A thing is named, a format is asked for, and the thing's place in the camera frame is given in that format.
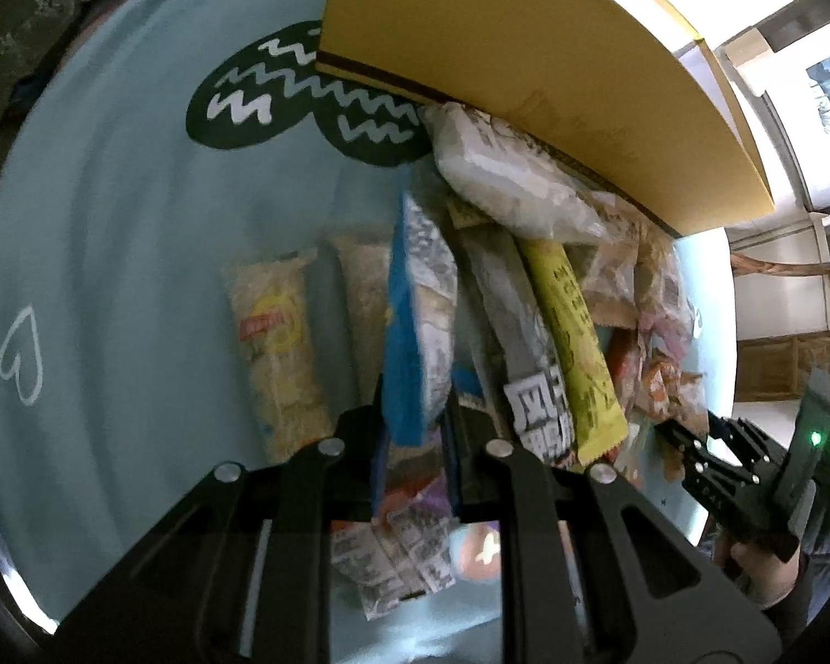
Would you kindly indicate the grey clear black-print snack packet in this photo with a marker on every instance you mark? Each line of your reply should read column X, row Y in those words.
column 512, row 318

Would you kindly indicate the large white clear snack packet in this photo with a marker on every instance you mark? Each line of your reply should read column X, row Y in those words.
column 512, row 173

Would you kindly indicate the light blue printed tablecloth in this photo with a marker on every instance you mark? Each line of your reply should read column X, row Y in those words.
column 110, row 256

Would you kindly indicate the wooden chair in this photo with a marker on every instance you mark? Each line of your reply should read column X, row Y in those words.
column 768, row 264

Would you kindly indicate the yellow-green clear snack packet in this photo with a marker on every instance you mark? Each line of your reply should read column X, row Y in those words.
column 574, row 346

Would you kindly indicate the clear yellow snack packet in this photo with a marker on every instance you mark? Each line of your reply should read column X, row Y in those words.
column 276, row 359

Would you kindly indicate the person's right hand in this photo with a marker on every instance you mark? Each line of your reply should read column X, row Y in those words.
column 761, row 577

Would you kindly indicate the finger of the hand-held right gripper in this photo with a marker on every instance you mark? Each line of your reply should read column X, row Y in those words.
column 743, row 442
column 691, row 463

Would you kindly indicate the small clear white snack packet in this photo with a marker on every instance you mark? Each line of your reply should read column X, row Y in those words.
column 394, row 567

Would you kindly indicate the purple snack packet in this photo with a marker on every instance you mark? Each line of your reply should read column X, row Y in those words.
column 422, row 498

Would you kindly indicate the clear pale noodle snack packet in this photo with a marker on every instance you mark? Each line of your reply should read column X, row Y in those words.
column 363, row 304

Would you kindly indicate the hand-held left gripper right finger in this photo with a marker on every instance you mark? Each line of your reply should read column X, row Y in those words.
column 467, row 456

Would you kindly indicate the dark carved wooden cabinet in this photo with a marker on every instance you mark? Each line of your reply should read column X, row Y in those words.
column 14, row 48

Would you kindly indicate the cardboard corner protector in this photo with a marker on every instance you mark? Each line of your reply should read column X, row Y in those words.
column 747, row 55

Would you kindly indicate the blue-edged white snack packet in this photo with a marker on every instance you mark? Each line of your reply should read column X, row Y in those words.
column 415, row 332

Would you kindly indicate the clear pink-edged cracker packet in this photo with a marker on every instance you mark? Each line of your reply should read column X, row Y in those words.
column 629, row 270

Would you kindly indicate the orange silver snack packet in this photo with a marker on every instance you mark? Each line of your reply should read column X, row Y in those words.
column 664, row 380

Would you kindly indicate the yellow cardboard box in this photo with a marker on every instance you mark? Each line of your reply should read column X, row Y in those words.
column 525, row 48

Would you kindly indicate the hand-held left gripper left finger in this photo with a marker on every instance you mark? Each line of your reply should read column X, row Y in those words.
column 359, row 442

